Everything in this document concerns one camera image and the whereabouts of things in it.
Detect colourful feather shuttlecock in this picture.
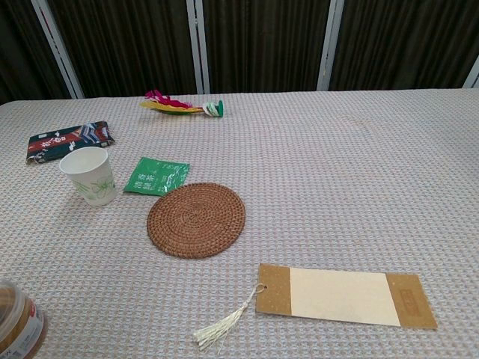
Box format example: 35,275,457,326
139,89,225,117

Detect round woven rattan coaster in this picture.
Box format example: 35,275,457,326
146,182,246,259

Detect dark printed snack packet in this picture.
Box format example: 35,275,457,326
25,120,116,166

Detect brown cream paper bookmark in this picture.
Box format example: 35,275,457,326
255,263,439,331

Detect white screen frame post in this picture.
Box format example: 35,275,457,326
318,0,349,92
30,0,84,100
185,0,211,95
463,61,479,89

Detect cream bookmark tassel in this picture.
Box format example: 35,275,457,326
192,283,267,346

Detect green tea sachet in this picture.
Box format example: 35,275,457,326
123,156,190,197

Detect clear plastic jar brown contents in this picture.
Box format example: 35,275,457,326
0,278,49,359

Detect beige textured tablecloth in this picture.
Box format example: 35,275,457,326
0,88,479,359

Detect white paper cup green print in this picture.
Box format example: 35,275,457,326
59,146,116,206

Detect dark pleated curtain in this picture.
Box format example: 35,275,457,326
0,0,479,105

